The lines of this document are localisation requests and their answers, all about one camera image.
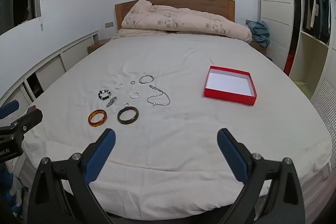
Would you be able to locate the twisted silver hoop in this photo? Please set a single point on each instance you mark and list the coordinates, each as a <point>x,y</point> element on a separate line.
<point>115,86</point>
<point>130,95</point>

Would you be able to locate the hanging clothes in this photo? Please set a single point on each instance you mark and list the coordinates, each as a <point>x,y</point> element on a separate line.
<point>319,8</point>

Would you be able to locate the amber bangle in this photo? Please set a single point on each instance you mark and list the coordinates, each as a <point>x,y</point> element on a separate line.
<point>90,121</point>

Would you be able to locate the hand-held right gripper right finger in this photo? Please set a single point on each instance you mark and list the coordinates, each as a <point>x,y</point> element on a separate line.
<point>231,153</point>

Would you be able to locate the red object in wardrobe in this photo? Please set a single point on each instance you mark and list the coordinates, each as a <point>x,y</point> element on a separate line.
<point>288,64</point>

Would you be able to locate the clear curtain wand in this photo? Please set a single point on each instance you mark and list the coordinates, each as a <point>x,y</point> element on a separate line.
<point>41,23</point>

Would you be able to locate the dark green bangle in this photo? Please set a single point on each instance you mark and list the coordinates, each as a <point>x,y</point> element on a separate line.
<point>119,116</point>

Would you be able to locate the low white louvred cabinet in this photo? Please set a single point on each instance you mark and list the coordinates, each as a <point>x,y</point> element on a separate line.
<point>52,66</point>

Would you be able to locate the thin silver bangle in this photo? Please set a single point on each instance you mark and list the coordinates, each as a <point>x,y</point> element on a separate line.
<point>139,79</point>

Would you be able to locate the beige pillow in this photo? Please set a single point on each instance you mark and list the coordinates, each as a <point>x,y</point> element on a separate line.
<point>126,33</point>

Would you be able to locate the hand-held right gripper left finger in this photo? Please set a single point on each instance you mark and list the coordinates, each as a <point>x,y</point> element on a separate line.
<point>101,153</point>

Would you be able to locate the wooden nightstand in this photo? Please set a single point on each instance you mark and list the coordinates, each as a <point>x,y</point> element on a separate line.
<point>258,48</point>
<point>95,47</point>

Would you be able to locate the blue clothing pile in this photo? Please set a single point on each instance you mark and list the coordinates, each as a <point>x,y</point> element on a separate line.
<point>260,32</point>

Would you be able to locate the wooden headboard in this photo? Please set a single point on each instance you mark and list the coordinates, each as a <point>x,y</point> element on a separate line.
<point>183,2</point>

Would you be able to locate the bed with white sheet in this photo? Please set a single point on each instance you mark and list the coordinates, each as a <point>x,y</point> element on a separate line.
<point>170,61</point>

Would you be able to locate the wall socket plate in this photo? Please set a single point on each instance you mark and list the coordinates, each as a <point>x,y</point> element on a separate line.
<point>109,24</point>

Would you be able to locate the person's left hand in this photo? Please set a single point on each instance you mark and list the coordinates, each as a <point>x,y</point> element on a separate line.
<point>10,187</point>

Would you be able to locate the floral beige quilt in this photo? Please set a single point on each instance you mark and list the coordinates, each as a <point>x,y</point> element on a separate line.
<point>197,22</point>

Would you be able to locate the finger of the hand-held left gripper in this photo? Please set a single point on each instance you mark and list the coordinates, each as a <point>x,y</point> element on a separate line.
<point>9,108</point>
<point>29,120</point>

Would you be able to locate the red shallow box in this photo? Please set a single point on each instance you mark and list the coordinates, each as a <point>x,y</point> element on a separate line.
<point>228,98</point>

